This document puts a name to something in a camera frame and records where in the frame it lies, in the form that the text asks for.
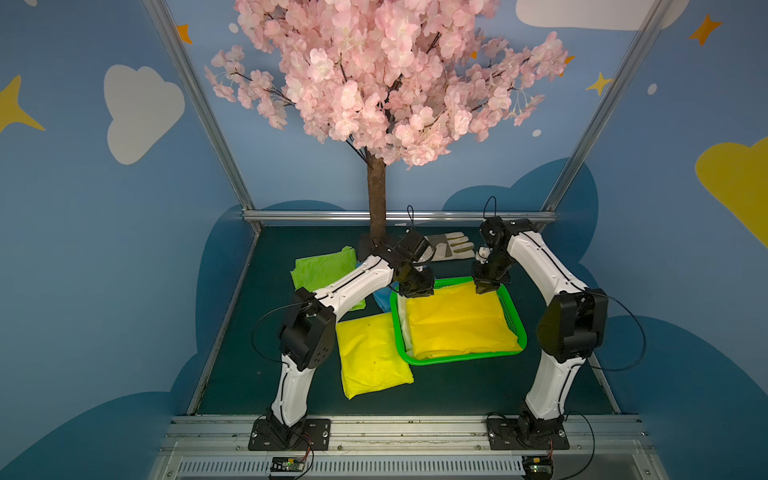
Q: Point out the white raincoat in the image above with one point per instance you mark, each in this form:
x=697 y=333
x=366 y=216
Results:
x=404 y=324

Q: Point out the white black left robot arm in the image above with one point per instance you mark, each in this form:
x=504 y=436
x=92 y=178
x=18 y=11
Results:
x=308 y=332

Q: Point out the lime green folded raincoat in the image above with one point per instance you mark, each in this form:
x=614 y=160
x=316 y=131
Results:
x=316 y=272

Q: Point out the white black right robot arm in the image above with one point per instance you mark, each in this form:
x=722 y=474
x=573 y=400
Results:
x=571 y=328

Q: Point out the circuit board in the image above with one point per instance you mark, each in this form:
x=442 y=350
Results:
x=537 y=468
x=286 y=466

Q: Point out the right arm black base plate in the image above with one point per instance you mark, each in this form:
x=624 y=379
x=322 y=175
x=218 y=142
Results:
x=501 y=433

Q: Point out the green plastic basket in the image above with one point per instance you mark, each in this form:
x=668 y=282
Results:
x=516 y=318

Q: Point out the small neon yellow folded raincoat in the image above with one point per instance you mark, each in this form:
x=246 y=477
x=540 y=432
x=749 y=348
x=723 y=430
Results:
x=369 y=358

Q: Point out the large yellow raincoat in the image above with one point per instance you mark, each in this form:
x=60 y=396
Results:
x=459 y=321

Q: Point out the right circuit board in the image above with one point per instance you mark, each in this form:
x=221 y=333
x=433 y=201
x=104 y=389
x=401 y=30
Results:
x=537 y=468

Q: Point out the left aluminium frame post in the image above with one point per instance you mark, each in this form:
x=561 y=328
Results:
x=165 y=26

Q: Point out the aluminium rail at front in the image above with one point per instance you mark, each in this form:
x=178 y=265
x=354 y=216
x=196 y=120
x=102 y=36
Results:
x=407 y=447

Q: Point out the right aluminium frame post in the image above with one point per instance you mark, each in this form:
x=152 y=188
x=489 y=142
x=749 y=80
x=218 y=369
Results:
x=638 y=50

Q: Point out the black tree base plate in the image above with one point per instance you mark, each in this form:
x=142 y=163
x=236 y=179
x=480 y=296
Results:
x=368 y=246

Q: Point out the grey white work glove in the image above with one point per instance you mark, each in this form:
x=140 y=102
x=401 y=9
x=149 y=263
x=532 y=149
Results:
x=448 y=247

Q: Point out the left circuit board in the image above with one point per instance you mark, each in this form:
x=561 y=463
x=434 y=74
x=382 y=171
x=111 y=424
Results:
x=286 y=466

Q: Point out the aluminium frame post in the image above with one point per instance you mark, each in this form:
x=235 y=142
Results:
x=165 y=26
x=638 y=50

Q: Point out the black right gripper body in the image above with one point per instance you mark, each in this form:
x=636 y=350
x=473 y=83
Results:
x=487 y=280

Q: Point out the blue folded raincoat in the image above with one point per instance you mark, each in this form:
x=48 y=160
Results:
x=381 y=297

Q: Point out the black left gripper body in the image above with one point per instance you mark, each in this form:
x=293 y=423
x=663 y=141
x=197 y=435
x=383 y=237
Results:
x=417 y=282

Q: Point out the rear aluminium frame bar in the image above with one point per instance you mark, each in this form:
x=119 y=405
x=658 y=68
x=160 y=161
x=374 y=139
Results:
x=391 y=216

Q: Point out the pink cherry blossom tree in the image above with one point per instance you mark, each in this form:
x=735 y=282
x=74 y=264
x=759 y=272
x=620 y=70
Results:
x=394 y=80

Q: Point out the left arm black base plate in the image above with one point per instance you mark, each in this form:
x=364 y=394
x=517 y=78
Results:
x=269 y=434

